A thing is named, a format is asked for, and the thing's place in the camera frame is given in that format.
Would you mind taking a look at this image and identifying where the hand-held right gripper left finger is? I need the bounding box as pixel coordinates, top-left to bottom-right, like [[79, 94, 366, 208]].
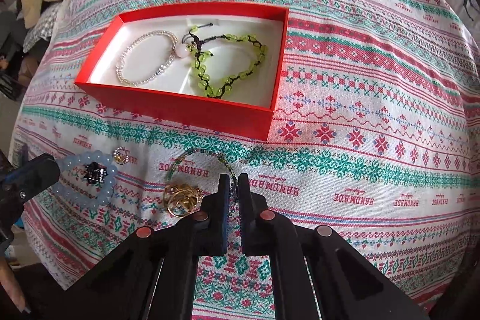
[[64, 174, 230, 320]]

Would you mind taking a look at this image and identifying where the thin dark bead chain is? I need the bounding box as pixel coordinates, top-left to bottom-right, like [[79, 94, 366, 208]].
[[165, 148, 241, 216]]

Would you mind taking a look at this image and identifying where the person's left hand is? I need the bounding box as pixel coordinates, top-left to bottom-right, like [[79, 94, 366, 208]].
[[0, 259, 31, 314]]

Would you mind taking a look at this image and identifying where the light blue bead bracelet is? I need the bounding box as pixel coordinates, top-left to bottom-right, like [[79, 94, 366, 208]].
[[50, 152, 119, 210]]

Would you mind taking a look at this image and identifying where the clear bead bracelet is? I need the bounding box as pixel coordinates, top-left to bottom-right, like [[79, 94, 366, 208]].
[[115, 31, 178, 87]]

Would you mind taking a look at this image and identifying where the patterned knit-print tablecloth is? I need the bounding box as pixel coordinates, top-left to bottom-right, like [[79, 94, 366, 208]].
[[9, 0, 480, 320]]

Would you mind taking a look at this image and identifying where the gold ring cluster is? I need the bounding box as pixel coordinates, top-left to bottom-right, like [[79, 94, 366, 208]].
[[162, 182, 205, 217]]

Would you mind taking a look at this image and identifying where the small gold charm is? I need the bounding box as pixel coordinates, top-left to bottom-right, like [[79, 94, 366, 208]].
[[112, 147, 130, 166]]

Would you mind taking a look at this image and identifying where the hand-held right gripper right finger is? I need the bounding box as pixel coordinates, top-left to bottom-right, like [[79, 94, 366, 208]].
[[238, 173, 432, 320]]

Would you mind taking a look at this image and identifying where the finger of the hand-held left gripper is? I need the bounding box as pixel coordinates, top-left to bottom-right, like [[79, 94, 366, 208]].
[[0, 153, 61, 201]]

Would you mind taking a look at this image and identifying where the small black claw clip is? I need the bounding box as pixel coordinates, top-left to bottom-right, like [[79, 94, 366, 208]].
[[83, 163, 109, 184]]

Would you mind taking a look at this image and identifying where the grey checked cloth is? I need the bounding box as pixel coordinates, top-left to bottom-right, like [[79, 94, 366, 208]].
[[22, 1, 62, 52]]

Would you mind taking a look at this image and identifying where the green bead black cord bracelet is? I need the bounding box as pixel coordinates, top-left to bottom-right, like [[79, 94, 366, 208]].
[[182, 25, 269, 97]]

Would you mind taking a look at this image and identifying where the red cardboard box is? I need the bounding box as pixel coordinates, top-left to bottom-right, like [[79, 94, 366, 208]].
[[74, 2, 290, 142]]

